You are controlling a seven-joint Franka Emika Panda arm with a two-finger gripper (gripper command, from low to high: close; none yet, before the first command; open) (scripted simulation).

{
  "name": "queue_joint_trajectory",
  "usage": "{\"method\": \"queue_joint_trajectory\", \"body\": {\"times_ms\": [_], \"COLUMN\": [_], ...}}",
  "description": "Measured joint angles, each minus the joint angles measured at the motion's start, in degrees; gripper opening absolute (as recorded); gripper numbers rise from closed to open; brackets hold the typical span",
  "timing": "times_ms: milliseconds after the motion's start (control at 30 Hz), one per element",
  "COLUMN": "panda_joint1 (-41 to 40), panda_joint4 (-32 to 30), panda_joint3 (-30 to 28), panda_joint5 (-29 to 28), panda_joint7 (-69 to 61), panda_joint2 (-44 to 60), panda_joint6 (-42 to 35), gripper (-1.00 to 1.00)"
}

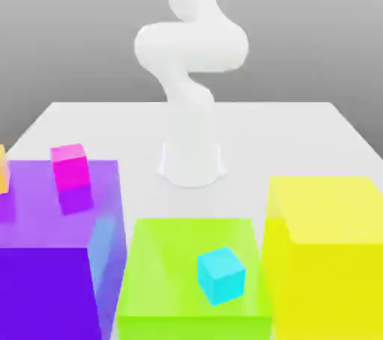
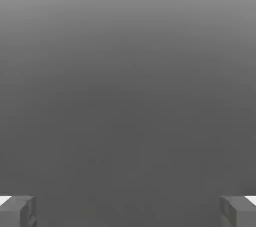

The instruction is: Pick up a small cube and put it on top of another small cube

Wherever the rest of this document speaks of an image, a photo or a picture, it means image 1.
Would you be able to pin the small cyan cube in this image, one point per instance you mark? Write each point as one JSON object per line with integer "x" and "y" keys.
{"x": 223, "y": 278}

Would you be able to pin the large green box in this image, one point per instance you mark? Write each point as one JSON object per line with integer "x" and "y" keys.
{"x": 167, "y": 280}

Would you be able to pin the large yellow box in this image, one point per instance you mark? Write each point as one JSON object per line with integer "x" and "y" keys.
{"x": 329, "y": 271}

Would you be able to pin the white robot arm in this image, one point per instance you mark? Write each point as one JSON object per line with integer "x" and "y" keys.
{"x": 191, "y": 46}

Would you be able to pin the small orange cube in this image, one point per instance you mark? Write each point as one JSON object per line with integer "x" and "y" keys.
{"x": 2, "y": 172}

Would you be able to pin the large purple box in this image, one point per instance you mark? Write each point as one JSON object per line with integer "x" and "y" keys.
{"x": 42, "y": 286}

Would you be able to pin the small magenta cube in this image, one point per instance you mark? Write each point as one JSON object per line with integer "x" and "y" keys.
{"x": 71, "y": 172}

